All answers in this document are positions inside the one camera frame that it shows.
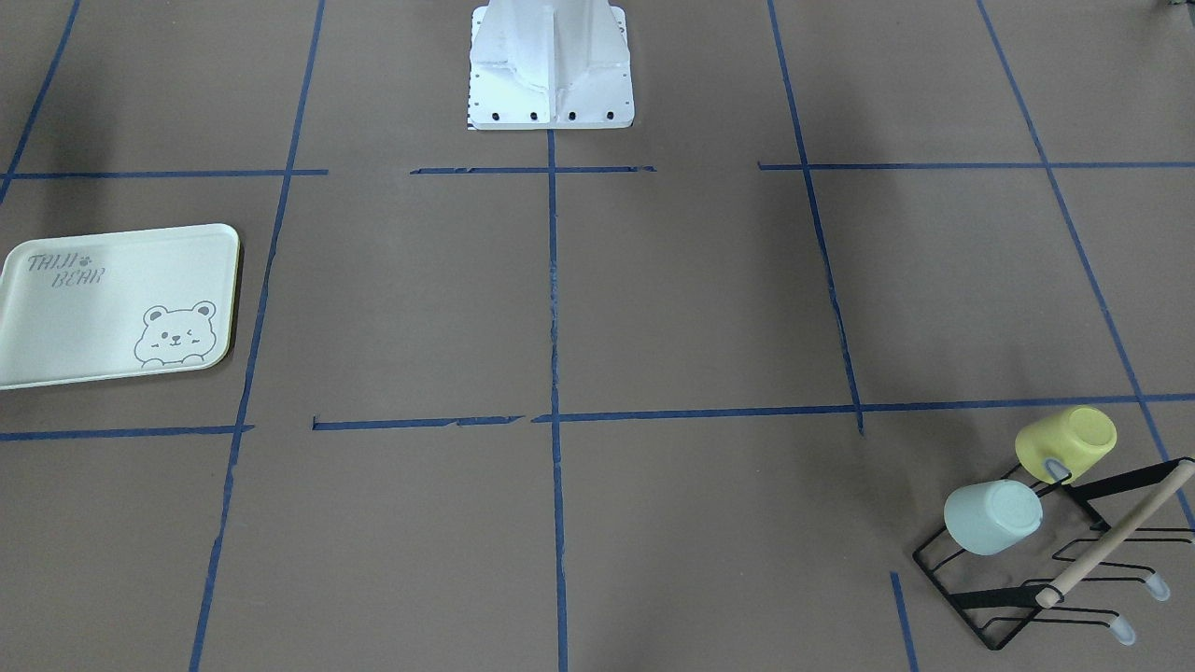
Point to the light green cup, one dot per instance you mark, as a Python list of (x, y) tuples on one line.
[(989, 518)]

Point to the yellow cup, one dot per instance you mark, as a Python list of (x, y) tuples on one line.
[(1063, 446)]

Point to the pale green bear tray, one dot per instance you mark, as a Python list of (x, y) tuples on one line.
[(117, 305)]

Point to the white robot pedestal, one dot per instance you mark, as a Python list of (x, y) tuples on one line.
[(549, 65)]

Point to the black wire cup rack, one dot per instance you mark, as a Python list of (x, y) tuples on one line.
[(1116, 509)]

